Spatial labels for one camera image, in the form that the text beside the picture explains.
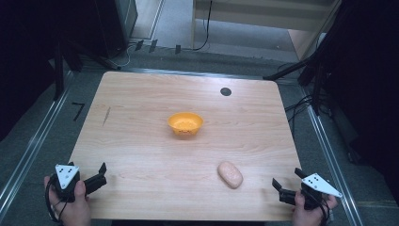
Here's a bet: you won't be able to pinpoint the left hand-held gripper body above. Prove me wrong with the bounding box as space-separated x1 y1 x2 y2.
50 161 88 203

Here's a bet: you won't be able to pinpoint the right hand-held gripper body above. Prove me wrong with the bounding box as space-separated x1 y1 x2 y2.
295 172 343 211

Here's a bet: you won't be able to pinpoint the person's right hand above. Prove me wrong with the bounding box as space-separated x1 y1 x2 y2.
291 190 339 226

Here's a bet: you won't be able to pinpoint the person's left hand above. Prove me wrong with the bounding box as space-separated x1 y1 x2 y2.
43 175 92 226

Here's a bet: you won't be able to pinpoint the pale pink bread roll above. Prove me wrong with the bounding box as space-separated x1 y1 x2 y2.
216 160 245 190

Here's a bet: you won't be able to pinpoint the orange plastic bowl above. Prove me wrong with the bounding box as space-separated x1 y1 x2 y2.
167 111 204 137

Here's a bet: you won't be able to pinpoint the black metal stand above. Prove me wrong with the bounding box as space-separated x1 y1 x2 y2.
51 37 83 102
263 46 330 117

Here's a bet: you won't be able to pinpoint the dark curtain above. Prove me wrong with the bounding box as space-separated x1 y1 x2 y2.
0 0 98 142
309 0 399 202

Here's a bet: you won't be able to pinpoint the black cabinet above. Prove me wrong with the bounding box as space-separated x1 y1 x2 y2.
92 0 139 60

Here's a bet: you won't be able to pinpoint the beige wooden furniture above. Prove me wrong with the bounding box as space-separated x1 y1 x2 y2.
191 0 343 61

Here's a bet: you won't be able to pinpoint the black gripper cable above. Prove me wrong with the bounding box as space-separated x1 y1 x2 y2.
44 183 69 224
314 196 334 225

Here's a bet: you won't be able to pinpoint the metal floor rail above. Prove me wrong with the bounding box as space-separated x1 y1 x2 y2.
0 71 75 218
300 89 365 226

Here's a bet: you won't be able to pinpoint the black floor cables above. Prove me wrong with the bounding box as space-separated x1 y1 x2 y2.
283 93 333 135

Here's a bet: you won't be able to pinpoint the white floor cable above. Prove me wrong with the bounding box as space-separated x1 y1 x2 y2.
115 40 143 69

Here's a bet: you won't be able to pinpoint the black hanging cable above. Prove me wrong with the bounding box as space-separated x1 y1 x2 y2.
191 0 214 52

